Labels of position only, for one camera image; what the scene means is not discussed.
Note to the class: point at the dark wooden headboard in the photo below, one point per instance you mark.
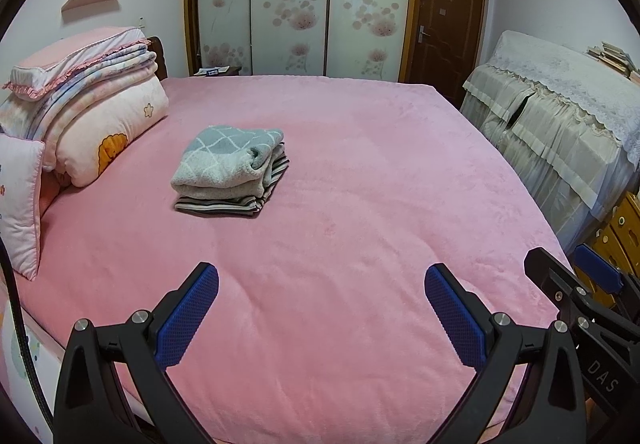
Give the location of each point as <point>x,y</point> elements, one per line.
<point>160,59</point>

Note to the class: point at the white lace cover cloth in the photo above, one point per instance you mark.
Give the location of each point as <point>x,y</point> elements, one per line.
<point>550,64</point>

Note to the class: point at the pink ruffled pillow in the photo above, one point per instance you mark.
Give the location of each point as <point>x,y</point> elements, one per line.
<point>75,54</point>

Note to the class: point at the white printed bed base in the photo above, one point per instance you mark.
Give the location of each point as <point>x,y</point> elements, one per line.
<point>7,374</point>

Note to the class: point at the dark bedside table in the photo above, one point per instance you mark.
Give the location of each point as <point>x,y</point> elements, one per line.
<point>220,72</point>

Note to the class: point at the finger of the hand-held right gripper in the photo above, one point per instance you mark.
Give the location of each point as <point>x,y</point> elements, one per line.
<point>542,266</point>
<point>597,269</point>

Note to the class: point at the black white striped garment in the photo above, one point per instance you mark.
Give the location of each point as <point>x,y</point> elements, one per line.
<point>215,207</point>

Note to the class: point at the brown wooden door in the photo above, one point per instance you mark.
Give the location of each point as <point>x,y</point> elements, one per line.
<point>450,14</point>

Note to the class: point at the small pink quilted pillow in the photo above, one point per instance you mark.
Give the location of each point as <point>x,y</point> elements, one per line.
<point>20,204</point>

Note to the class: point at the stack of books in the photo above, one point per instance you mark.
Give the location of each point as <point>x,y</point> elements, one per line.
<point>612,56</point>

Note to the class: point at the grey beige diamond knit sweater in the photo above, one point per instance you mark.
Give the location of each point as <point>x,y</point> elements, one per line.
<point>220,159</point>

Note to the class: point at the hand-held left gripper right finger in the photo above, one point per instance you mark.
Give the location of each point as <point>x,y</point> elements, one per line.
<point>455,319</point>

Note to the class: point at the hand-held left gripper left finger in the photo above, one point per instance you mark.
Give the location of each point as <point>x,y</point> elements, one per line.
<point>187,319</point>

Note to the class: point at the pink bed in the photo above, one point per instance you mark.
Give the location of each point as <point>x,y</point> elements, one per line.
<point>350,174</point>

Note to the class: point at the wooden desk with drawers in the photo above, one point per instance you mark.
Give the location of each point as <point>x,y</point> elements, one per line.
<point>627,224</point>

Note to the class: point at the folded pastel striped quilt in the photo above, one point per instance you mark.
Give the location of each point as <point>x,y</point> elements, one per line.
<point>100,89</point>

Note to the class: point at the beige pleated furniture cover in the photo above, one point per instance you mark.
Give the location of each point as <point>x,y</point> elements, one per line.
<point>540,149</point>

